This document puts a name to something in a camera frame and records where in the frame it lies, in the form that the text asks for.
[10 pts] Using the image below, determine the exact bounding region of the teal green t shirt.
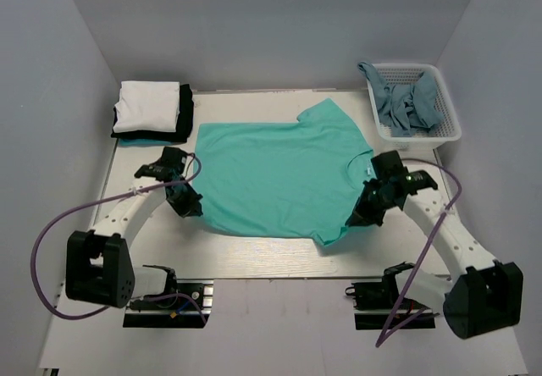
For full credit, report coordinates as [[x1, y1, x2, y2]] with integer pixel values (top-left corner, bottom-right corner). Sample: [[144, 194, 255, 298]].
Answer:
[[193, 99, 374, 246]]

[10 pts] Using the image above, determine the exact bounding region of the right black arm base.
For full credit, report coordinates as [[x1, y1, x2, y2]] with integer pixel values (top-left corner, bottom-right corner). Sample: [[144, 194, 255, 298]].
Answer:
[[345, 281, 436, 330]]

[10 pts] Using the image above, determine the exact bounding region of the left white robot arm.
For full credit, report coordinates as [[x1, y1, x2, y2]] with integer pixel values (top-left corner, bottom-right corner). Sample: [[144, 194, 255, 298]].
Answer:
[[65, 147, 202, 308]]

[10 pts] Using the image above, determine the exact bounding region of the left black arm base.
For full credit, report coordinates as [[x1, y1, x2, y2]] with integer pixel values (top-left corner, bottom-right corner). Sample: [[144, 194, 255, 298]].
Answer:
[[123, 279, 213, 329]]

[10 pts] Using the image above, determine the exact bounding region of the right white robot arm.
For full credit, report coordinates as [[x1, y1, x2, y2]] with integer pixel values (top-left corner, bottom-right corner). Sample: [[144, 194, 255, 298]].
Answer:
[[345, 151, 523, 346]]

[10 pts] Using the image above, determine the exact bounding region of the folded teal t shirt bottom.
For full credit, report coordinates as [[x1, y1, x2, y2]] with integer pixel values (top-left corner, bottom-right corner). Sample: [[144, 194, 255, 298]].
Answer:
[[118, 139, 173, 147]]

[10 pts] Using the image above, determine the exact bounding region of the folded black t shirt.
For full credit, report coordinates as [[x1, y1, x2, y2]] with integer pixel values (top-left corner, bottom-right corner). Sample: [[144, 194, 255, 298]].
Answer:
[[111, 83, 194, 143]]

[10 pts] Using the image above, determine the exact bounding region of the grey blue crumpled t shirt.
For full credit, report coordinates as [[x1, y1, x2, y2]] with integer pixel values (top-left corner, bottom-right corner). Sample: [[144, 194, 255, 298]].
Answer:
[[357, 62, 444, 137]]

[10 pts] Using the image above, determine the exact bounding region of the white plastic basket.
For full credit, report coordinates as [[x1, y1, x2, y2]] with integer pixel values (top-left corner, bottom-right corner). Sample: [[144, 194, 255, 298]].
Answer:
[[367, 63, 462, 152]]

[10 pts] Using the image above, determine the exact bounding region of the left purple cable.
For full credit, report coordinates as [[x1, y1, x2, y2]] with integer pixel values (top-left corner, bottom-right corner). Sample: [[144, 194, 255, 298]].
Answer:
[[31, 153, 208, 325]]

